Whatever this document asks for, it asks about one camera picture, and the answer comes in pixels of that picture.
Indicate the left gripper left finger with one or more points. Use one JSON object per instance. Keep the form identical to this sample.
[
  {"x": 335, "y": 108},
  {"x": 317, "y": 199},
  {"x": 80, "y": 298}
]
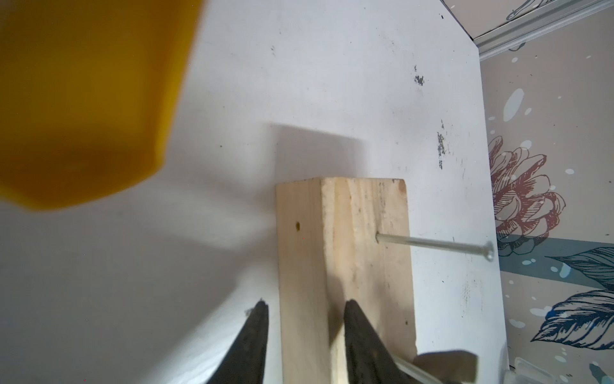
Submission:
[{"x": 244, "y": 362}]

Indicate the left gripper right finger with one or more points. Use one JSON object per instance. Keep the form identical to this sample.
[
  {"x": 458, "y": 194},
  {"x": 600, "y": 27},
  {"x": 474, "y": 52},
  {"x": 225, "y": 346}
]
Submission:
[{"x": 367, "y": 360}]

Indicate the nail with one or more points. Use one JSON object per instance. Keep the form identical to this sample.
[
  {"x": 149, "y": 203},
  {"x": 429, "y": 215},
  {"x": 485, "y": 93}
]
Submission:
[
  {"x": 415, "y": 372},
  {"x": 486, "y": 251}
]

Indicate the wooden handled claw hammer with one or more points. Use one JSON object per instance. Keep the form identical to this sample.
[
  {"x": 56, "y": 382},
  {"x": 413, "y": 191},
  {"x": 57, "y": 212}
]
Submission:
[{"x": 458, "y": 366}]

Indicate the wooden block with nails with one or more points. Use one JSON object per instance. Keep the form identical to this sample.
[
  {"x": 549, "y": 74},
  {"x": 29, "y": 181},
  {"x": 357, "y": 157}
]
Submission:
[{"x": 328, "y": 254}]

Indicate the yellow pot with glass lid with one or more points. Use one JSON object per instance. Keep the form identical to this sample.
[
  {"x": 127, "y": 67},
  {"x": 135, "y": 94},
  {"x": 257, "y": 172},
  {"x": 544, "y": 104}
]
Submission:
[{"x": 88, "y": 95}]

